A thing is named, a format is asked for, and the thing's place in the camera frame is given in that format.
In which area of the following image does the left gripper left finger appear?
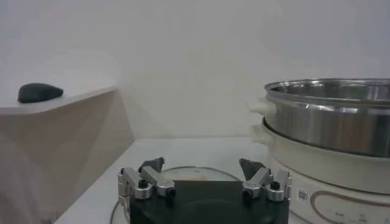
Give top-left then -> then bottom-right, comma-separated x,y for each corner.
118,156 -> 177,200

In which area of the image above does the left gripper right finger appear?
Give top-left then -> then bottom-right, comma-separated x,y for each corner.
239,158 -> 293,202

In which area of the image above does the glass lid with cream handle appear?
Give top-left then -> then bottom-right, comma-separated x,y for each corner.
110,166 -> 243,224

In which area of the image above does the stainless steel steamer basket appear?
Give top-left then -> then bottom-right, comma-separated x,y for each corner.
246,78 -> 390,158

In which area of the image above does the cream electric cooker base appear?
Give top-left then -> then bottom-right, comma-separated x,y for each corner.
251,123 -> 390,224

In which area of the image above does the white side table with mouse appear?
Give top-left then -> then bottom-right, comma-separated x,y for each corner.
0,50 -> 135,224

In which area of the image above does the black computer mouse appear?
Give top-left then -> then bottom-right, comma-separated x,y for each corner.
17,82 -> 65,103

